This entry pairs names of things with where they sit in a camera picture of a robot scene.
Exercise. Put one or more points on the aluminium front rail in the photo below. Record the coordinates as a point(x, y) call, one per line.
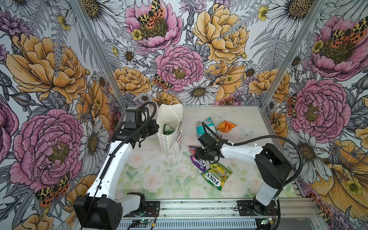
point(228, 208)

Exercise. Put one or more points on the yellow green Fox's packet front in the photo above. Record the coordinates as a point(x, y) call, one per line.
point(217, 175)

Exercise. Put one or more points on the green snack packet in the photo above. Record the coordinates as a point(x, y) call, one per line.
point(167, 130)

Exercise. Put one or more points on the aluminium corner post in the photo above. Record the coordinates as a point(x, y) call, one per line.
point(309, 22)
point(90, 34)

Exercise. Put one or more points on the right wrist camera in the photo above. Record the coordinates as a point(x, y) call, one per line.
point(207, 141)

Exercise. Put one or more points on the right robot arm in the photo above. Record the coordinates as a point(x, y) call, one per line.
point(271, 163)

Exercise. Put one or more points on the orange snack packet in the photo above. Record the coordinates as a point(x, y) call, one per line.
point(225, 127)

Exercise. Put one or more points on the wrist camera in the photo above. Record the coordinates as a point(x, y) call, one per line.
point(207, 141)
point(136, 115)

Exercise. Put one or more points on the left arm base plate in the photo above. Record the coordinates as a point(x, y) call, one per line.
point(149, 208)

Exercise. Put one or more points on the right aluminium corner post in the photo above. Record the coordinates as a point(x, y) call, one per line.
point(309, 22)

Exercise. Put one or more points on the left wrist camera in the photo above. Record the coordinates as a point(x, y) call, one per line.
point(136, 115)

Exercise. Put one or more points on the purple Fox's candy packet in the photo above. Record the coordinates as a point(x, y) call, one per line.
point(200, 164)

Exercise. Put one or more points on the white patterned paper bag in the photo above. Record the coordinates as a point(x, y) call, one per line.
point(171, 114)

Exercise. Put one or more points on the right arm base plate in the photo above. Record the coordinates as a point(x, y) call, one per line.
point(254, 208)

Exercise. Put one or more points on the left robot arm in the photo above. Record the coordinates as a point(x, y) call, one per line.
point(97, 209)

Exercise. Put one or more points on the left aluminium corner post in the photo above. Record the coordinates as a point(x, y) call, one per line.
point(90, 34)

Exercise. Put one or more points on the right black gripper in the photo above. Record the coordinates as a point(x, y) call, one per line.
point(199, 155)

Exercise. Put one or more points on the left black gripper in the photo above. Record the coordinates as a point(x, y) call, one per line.
point(155, 127)

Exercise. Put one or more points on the white vented cable duct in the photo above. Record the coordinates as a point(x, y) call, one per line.
point(188, 224)

